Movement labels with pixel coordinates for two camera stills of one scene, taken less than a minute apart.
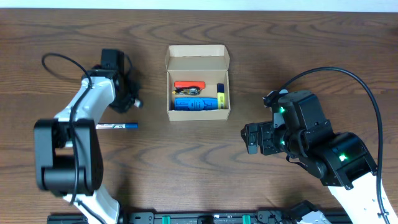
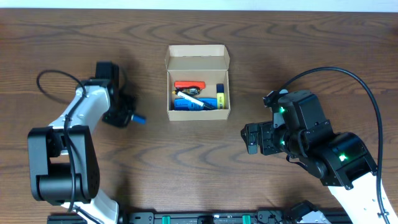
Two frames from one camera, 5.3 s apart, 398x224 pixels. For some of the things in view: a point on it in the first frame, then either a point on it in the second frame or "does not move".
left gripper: x=127 y=98 -> x=121 y=112
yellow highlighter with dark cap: x=221 y=96 does not move
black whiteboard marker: x=138 y=103 -> x=207 y=105
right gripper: x=259 y=138 does not move
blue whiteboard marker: x=116 y=126 -> x=138 y=119
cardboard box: x=207 y=63 does not move
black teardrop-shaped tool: x=186 y=91 does not move
